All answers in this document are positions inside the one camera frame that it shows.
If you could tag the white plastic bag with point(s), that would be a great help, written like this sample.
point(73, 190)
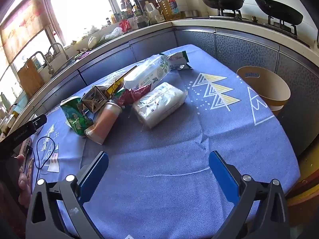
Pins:
point(114, 32)

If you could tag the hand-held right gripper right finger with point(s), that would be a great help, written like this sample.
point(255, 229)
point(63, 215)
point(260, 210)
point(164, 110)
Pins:
point(221, 174)

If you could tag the white tissue pack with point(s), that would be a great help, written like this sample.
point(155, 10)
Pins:
point(159, 102)

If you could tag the leaf print wipes pack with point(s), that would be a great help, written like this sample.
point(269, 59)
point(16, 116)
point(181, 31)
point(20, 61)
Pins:
point(147, 73)

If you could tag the clear plastic wrapper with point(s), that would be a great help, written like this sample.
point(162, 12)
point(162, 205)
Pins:
point(112, 77)

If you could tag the white plastic jug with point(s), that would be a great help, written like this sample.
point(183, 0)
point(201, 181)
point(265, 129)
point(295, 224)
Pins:
point(151, 12)

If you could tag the black gas stove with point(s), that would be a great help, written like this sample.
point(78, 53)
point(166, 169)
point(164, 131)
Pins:
point(261, 22)

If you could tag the small brown patterned carton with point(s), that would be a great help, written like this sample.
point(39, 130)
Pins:
point(96, 99)

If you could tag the tall curved steel faucet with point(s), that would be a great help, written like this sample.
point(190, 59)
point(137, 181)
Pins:
point(62, 48)

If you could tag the red snack wrapper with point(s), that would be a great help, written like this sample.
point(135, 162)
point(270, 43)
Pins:
point(129, 96)

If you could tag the dark sauce bottle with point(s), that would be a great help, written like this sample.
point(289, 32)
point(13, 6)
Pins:
point(128, 10)

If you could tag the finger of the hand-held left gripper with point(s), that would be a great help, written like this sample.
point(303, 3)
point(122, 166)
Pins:
point(39, 121)

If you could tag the wooden cutting board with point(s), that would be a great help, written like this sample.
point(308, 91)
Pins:
point(30, 79)

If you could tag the green label sauce bottle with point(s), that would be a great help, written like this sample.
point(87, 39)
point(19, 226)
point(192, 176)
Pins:
point(138, 17)

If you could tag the printed window blind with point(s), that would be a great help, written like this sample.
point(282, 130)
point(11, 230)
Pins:
point(22, 29)

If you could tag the tan round waste bin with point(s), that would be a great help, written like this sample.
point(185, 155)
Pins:
point(269, 89)

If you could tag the large cooking oil bottle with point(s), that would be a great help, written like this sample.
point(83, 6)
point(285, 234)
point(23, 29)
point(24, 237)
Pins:
point(169, 7)

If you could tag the square steel faucet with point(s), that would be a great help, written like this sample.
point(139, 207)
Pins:
point(47, 62)

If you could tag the white power strip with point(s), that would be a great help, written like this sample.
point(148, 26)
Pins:
point(26, 145)

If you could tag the blue patterned tablecloth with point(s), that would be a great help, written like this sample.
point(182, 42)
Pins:
point(162, 144)

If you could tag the black frying pan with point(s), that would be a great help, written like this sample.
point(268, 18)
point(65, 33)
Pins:
point(281, 11)

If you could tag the green white snack packet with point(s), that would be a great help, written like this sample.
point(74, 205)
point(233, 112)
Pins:
point(178, 58)

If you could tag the grey kitchen counter cabinets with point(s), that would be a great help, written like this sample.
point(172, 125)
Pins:
point(244, 47)

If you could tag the steel sink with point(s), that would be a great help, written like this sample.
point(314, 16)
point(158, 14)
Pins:
point(63, 64)

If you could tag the long yellow box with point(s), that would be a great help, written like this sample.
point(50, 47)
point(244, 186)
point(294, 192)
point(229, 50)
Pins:
point(117, 84)

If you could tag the red plastic bag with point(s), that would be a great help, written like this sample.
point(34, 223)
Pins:
point(125, 26)

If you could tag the purple green cloth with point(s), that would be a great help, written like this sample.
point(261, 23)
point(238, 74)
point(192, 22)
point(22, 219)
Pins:
point(82, 54)

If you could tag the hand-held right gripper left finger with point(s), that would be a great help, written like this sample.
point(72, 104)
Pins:
point(96, 171)

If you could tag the person's left hand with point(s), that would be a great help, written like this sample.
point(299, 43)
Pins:
point(24, 184)

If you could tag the white green vegetable bag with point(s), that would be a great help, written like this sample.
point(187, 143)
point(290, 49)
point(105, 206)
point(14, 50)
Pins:
point(92, 42)

